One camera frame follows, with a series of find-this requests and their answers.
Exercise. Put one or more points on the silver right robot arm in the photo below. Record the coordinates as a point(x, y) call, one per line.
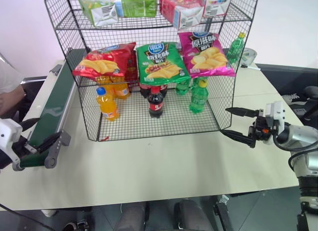
point(301, 136)

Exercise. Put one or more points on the green conveyor belt grey frame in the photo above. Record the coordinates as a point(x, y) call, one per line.
point(53, 104)

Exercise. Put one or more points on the magenta potato chips bag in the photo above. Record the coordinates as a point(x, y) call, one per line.
point(206, 54)

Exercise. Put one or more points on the small red clip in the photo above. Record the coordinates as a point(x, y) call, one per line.
point(106, 138)

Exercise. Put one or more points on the black table leg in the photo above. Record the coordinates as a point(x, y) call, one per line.
point(222, 213)

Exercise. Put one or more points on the cola bottle red cap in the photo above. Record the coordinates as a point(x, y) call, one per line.
point(155, 103)

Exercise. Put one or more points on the green soda bottle yellow cap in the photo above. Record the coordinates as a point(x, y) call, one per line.
point(198, 98)

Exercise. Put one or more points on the red potato chips bag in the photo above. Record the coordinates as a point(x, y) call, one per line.
point(104, 63)

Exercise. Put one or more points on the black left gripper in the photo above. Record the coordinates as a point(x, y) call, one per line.
point(23, 147)

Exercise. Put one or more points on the green drink carton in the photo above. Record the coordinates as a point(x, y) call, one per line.
point(99, 10)
point(136, 3)

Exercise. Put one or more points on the dark rounded shape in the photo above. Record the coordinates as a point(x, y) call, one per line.
point(190, 214)
point(131, 217)

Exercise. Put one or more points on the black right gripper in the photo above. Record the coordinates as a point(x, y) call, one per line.
point(260, 131)

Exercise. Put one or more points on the orange soda bottle blue cap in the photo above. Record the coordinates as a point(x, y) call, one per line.
point(107, 105)

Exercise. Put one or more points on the green potato chips bag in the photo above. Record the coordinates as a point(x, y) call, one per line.
point(159, 64)

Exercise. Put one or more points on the person in white shirt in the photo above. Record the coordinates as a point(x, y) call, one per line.
point(8, 79)

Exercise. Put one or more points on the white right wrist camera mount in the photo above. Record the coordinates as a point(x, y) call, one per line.
point(277, 111)

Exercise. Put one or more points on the pink drink carton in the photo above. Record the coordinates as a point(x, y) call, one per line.
point(213, 2)
point(179, 11)

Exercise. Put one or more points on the black shoe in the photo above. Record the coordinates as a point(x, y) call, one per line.
point(74, 226)

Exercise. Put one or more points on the white tape roll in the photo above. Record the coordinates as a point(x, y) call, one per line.
point(249, 55)

